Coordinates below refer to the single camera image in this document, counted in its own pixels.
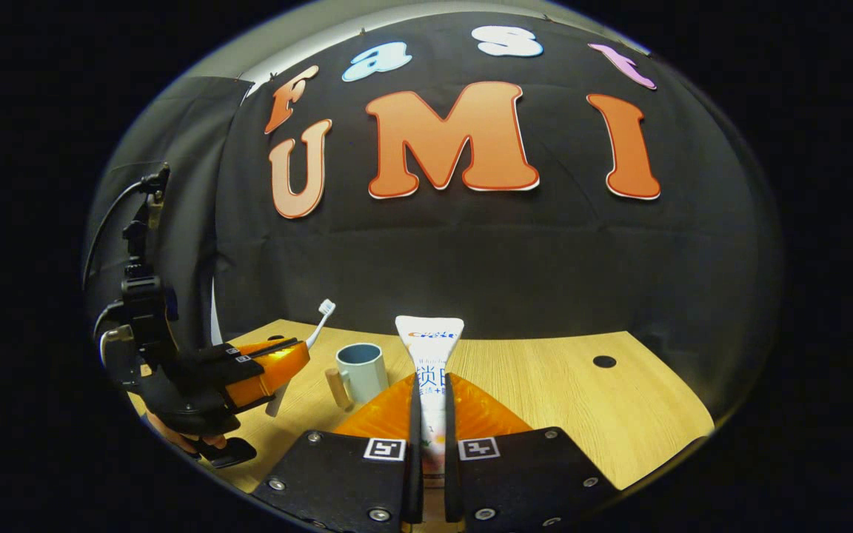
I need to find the wooden desktop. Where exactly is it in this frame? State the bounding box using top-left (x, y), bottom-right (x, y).
top-left (127, 318), bottom-right (716, 533)

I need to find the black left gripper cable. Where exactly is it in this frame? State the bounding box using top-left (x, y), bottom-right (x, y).
top-left (83, 180), bottom-right (147, 293)

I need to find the black backdrop cloth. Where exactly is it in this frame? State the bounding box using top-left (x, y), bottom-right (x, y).
top-left (82, 11), bottom-right (783, 423)

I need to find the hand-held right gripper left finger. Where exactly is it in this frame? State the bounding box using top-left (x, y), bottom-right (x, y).
top-left (252, 374), bottom-right (424, 530)

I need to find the white toothbrush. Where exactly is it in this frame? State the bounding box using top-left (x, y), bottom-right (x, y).
top-left (267, 299), bottom-right (336, 417)

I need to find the white toothpaste tube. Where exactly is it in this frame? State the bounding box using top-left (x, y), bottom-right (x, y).
top-left (395, 316), bottom-right (466, 478)

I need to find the pale green cup wooden handle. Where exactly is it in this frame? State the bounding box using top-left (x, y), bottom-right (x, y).
top-left (325, 343), bottom-right (389, 410)

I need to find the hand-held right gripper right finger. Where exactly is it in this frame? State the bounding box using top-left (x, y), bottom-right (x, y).
top-left (444, 374), bottom-right (620, 530)

